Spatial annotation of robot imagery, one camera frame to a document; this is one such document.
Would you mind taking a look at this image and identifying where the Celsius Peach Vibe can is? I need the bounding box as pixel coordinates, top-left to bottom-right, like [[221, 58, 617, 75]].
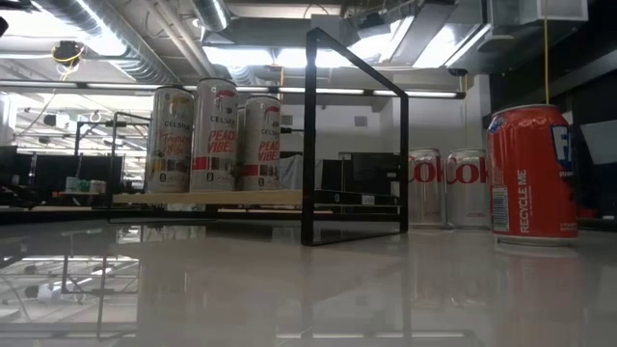
[[240, 94, 282, 192], [189, 77, 240, 193]]

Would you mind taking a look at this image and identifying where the black background monitor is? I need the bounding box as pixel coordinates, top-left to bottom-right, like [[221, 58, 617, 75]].
[[320, 151, 401, 197]]

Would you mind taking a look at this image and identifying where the silver Diet Coke can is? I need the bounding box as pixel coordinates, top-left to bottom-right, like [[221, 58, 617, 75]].
[[407, 147, 449, 228], [445, 147, 492, 230]]

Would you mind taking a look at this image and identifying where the red soda can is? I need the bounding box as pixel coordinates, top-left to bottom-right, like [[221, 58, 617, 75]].
[[485, 103, 579, 247]]

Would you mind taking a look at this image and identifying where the black background rack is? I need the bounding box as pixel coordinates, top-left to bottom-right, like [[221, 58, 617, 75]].
[[71, 120, 117, 208]]

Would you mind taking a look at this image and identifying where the dark background screen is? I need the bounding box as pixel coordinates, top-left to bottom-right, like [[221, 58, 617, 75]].
[[16, 153, 124, 194]]

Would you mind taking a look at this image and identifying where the round silver ventilation duct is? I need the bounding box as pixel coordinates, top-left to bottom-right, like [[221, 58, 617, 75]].
[[190, 0, 232, 33]]

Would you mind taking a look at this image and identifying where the yellow ceiling cord reel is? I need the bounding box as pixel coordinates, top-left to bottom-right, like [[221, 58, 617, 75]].
[[51, 40, 87, 81]]

